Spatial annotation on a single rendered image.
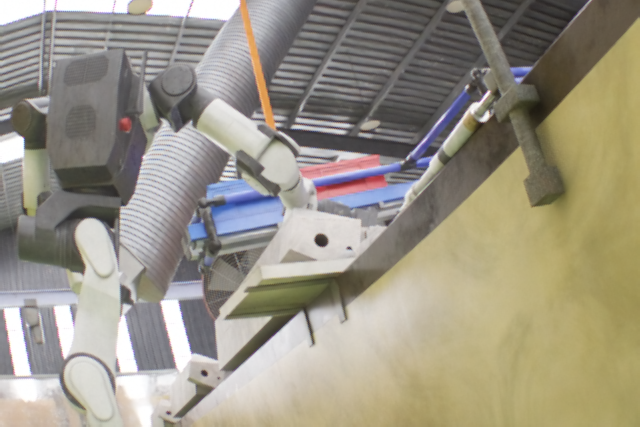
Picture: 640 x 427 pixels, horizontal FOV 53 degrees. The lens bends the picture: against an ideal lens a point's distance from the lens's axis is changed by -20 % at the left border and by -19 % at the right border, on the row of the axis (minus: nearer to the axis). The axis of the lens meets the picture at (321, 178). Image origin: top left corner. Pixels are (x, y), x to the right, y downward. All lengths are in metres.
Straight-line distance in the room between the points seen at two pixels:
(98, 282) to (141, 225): 7.69
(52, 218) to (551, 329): 1.15
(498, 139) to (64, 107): 1.05
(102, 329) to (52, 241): 0.24
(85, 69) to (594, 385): 1.35
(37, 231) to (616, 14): 1.33
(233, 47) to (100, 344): 9.46
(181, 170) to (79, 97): 8.02
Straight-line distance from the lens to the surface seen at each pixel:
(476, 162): 1.08
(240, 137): 1.76
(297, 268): 1.50
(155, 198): 9.48
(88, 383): 1.55
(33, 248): 1.70
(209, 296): 9.08
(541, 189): 0.89
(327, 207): 2.01
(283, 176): 1.78
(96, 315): 1.64
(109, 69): 1.74
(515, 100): 0.92
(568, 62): 0.89
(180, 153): 9.82
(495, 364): 1.09
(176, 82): 1.78
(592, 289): 0.89
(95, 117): 1.70
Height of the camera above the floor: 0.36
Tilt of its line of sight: 22 degrees up
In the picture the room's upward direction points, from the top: 15 degrees counter-clockwise
